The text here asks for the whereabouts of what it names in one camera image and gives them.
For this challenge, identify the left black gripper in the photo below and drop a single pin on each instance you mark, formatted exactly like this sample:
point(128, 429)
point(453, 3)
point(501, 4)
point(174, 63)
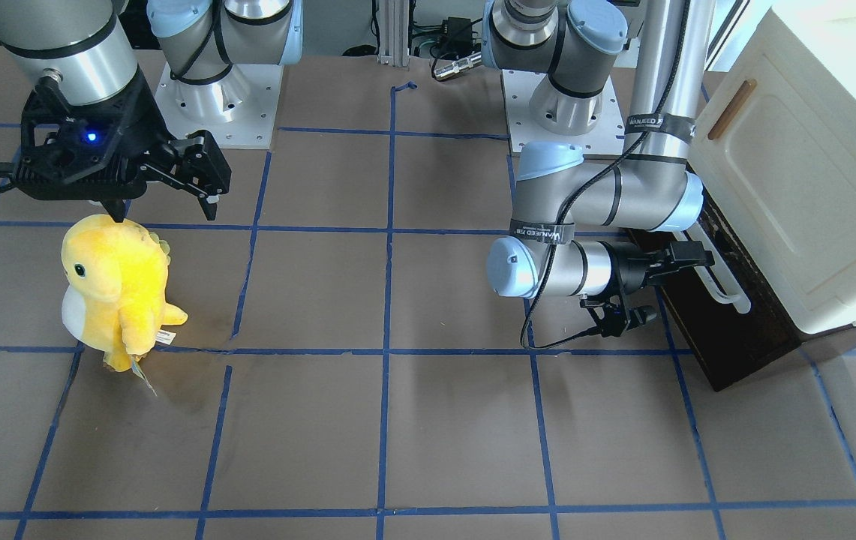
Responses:
point(629, 271)

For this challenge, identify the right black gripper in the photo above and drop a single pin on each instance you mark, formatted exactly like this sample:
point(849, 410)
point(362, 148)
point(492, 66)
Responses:
point(144, 122)

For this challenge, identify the white drawer handle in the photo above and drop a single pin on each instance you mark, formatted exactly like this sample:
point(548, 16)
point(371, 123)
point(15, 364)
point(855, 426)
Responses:
point(717, 278)

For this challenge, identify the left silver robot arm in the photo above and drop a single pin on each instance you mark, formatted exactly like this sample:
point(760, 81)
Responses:
point(648, 187)

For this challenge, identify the yellow plush dinosaur toy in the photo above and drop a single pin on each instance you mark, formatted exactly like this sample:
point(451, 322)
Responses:
point(116, 297)

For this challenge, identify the cream white cabinet box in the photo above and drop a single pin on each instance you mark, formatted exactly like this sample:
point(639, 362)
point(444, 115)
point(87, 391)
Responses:
point(784, 173)

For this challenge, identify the black power adapter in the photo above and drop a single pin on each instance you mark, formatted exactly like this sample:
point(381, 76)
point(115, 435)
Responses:
point(457, 33)

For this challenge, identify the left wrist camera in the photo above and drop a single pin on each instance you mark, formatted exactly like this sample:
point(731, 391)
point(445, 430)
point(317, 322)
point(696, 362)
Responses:
point(605, 315)

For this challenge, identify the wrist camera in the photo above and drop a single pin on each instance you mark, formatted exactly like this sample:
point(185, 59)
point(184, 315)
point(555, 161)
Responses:
point(76, 162)
point(605, 315)

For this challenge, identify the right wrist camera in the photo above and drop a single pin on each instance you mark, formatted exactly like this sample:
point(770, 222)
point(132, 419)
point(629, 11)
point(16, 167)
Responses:
point(76, 162)

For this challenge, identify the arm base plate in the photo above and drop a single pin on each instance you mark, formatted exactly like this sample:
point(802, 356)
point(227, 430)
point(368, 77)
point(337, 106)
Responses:
point(570, 124)
point(240, 110)

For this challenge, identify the small wooden cabinet handle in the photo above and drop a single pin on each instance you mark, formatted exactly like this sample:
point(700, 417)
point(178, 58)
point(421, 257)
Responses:
point(733, 108)

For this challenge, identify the aluminium frame post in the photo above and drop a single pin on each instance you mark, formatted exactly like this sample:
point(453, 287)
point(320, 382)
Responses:
point(393, 28)

